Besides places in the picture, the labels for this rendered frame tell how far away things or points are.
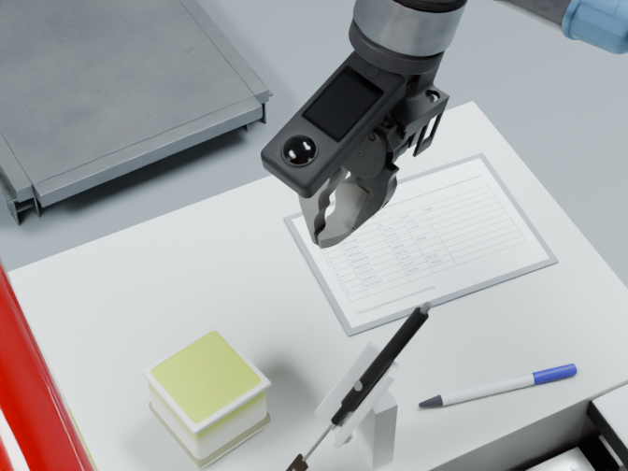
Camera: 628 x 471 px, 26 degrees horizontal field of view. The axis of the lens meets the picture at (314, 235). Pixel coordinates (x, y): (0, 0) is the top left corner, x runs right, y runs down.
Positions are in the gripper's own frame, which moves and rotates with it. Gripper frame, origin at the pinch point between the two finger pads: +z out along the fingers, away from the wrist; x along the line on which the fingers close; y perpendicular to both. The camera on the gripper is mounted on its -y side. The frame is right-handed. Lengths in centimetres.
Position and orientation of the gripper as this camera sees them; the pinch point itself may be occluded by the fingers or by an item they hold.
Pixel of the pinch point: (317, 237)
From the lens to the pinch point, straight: 110.2
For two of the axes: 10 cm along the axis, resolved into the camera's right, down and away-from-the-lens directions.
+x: -7.7, -5.6, 3.2
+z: -2.3, 7.1, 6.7
